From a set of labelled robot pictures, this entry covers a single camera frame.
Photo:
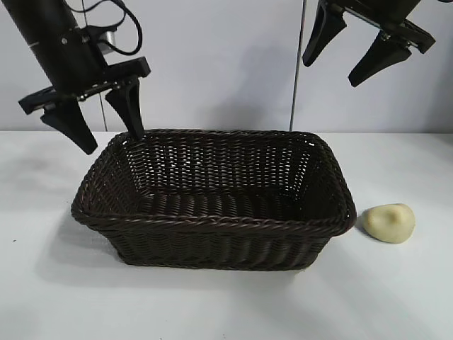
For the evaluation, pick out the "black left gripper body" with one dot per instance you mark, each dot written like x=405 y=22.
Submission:
x=67 y=67

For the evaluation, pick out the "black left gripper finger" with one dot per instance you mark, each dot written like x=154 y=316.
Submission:
x=129 y=110
x=76 y=127

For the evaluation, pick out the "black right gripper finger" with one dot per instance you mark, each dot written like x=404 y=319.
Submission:
x=382 y=60
x=322 y=35

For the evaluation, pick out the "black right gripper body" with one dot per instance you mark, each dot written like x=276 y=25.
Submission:
x=396 y=21

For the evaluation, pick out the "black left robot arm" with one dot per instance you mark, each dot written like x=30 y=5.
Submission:
x=39 y=21

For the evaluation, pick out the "dark brown wicker basket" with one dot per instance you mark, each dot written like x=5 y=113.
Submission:
x=219 y=244

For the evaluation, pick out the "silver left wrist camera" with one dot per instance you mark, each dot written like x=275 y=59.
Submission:
x=108 y=39

